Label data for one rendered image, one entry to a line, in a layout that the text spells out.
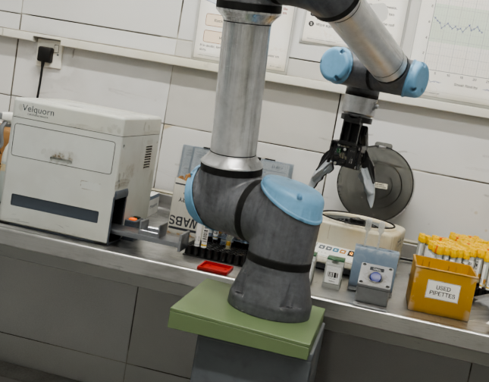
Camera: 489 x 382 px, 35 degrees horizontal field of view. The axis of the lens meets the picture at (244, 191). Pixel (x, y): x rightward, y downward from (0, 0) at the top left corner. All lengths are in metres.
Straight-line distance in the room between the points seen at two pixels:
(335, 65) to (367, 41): 0.21
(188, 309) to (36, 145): 0.70
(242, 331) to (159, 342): 1.26
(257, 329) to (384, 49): 0.57
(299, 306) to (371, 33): 0.50
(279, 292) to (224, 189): 0.21
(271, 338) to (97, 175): 0.70
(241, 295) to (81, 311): 1.29
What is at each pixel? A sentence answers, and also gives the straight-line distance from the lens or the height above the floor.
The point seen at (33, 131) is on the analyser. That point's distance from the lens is 1.86.
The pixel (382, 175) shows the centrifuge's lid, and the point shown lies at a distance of 2.26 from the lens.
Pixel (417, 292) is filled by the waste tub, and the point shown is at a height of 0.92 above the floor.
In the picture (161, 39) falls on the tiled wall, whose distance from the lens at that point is 2.42.
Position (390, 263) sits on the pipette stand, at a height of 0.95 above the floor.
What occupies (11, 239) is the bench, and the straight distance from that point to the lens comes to 1.87.
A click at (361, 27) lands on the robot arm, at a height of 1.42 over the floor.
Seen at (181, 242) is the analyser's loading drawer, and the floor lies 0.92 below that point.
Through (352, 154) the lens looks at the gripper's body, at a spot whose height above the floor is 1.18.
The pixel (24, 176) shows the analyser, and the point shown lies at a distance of 1.88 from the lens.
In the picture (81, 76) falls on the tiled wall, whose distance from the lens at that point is 2.51.
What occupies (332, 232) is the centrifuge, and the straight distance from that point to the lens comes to 1.97.
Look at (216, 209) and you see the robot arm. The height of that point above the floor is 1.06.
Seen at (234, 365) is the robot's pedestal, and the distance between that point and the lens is 1.35.
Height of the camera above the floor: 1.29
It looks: 8 degrees down
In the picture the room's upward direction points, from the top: 10 degrees clockwise
